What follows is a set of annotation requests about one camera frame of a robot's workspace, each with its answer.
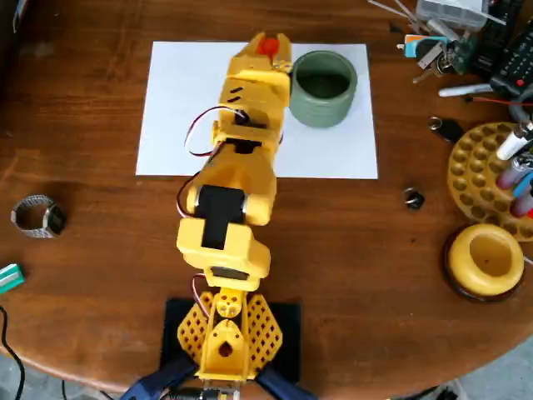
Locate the blue orange key tag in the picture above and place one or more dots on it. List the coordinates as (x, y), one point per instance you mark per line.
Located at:
(412, 46)

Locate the black narrow remote control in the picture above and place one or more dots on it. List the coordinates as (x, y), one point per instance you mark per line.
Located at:
(493, 37)

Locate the black key fob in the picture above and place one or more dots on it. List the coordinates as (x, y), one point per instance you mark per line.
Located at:
(449, 129)

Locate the green white small box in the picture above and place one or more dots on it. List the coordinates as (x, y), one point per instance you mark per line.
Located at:
(10, 279)

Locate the yellow perforated pen holder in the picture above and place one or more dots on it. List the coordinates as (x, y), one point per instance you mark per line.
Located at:
(470, 175)

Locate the green circuit board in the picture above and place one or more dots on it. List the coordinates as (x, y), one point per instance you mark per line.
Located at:
(460, 54)

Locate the purple pen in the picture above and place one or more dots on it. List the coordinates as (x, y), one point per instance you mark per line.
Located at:
(510, 177)

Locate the orange printed object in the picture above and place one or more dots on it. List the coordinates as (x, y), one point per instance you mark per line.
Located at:
(268, 46)

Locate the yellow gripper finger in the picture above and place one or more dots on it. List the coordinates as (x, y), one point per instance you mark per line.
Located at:
(285, 58)
(252, 46)

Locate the white marker pen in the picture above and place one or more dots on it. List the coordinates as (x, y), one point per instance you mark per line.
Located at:
(462, 90)

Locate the white thin sticks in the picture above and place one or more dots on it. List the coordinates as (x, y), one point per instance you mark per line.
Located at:
(399, 10)

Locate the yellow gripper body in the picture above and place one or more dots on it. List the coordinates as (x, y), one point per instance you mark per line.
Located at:
(255, 63)

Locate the green ceramic cup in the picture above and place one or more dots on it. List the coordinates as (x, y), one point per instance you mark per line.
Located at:
(322, 112)

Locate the blue clamp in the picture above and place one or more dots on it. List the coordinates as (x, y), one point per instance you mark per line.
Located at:
(154, 383)
(283, 385)

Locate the yellow round bowl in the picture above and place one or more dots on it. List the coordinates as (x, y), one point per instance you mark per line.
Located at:
(462, 262)

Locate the clear plastic box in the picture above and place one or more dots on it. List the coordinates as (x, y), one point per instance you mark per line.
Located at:
(449, 10)

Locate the metal mesh band wristwatch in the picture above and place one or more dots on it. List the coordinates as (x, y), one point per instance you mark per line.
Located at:
(33, 231)

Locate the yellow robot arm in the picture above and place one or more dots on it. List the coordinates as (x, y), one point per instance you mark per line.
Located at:
(237, 179)

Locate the white paper sheet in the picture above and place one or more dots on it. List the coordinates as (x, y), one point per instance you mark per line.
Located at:
(183, 104)

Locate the blue pen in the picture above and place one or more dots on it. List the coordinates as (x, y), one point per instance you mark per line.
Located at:
(524, 185)

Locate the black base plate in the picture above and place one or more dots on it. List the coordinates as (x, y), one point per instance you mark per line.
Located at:
(289, 333)

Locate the white black tipped marker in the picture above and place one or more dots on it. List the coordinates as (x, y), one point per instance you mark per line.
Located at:
(510, 146)

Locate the bunch of keys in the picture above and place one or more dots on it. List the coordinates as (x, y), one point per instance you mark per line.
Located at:
(433, 56)

